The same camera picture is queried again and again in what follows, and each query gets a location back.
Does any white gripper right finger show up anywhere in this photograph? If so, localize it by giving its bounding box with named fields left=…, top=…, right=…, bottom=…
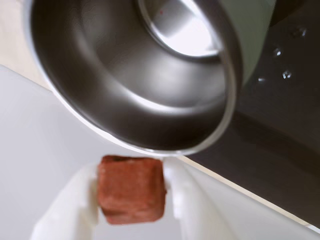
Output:
left=162, top=159, right=241, bottom=240

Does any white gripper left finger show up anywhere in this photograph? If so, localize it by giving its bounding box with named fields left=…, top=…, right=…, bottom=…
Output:
left=29, top=163, right=101, bottom=240

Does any red cube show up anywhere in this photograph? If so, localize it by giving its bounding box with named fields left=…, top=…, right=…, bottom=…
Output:
left=96, top=154, right=168, bottom=226

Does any dark glossy table mat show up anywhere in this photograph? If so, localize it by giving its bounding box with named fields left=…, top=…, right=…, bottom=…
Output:
left=186, top=0, right=320, bottom=230

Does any pale green steel mug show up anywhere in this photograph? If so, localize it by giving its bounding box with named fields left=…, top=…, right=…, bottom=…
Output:
left=23, top=0, right=279, bottom=158

